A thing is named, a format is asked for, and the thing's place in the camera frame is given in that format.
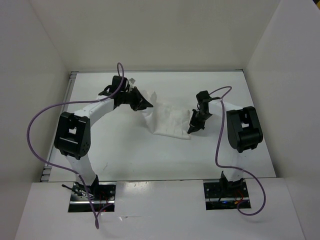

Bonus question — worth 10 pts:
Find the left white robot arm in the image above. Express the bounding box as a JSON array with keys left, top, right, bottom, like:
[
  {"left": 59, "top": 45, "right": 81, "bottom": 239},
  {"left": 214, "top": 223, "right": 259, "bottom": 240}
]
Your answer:
[{"left": 54, "top": 75, "right": 154, "bottom": 200}]

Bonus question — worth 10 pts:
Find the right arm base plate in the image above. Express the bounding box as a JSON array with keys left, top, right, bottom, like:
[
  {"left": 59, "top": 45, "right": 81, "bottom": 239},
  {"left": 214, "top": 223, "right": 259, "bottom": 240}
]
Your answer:
[{"left": 203, "top": 180, "right": 251, "bottom": 211}]

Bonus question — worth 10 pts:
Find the white pleated skirt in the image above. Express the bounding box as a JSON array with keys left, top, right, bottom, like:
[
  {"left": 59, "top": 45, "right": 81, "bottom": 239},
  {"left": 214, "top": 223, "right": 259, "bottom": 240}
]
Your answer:
[{"left": 141, "top": 90, "right": 191, "bottom": 140}]

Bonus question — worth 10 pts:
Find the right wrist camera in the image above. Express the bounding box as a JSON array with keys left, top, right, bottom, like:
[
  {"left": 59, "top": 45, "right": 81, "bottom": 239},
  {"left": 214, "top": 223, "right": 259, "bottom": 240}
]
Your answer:
[{"left": 195, "top": 90, "right": 211, "bottom": 105}]

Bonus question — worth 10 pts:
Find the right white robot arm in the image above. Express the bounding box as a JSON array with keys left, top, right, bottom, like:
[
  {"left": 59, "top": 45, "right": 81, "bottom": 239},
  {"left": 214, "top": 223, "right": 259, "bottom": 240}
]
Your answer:
[{"left": 187, "top": 94, "right": 263, "bottom": 197}]

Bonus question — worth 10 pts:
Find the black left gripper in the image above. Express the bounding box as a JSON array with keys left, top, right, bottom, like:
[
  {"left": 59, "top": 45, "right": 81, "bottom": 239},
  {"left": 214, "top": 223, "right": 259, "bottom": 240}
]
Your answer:
[{"left": 120, "top": 86, "right": 153, "bottom": 112}]

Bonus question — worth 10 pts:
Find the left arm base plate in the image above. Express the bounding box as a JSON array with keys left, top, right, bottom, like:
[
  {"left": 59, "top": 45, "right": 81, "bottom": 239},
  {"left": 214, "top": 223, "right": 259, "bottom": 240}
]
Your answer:
[{"left": 62, "top": 182, "right": 116, "bottom": 213}]

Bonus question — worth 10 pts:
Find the purple cable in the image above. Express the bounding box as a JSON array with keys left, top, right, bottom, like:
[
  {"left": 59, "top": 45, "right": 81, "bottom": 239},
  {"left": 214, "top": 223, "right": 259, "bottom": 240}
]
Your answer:
[
  {"left": 26, "top": 62, "right": 125, "bottom": 230},
  {"left": 208, "top": 86, "right": 268, "bottom": 216}
]

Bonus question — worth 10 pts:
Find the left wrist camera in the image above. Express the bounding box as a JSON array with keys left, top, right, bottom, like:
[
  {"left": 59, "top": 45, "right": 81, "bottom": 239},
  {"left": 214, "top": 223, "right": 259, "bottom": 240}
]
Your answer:
[{"left": 128, "top": 78, "right": 136, "bottom": 87}]

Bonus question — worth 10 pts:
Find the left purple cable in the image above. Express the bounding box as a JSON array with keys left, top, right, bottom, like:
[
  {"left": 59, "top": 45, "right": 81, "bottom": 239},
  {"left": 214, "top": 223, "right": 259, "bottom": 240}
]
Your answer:
[{"left": 26, "top": 62, "right": 125, "bottom": 230}]

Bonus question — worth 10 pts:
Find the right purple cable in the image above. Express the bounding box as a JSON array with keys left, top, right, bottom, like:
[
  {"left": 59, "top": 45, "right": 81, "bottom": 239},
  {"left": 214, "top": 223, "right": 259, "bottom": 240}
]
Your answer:
[{"left": 208, "top": 86, "right": 268, "bottom": 216}]

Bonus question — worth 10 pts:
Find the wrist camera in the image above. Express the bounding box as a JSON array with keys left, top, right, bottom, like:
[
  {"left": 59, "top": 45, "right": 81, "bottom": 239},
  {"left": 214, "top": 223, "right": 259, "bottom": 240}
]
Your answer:
[
  {"left": 128, "top": 78, "right": 136, "bottom": 87},
  {"left": 195, "top": 90, "right": 211, "bottom": 105}
]

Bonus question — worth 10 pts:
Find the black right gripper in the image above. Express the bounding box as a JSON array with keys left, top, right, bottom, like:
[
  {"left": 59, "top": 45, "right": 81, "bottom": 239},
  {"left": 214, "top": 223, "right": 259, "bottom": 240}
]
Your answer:
[{"left": 187, "top": 109, "right": 213, "bottom": 134}]

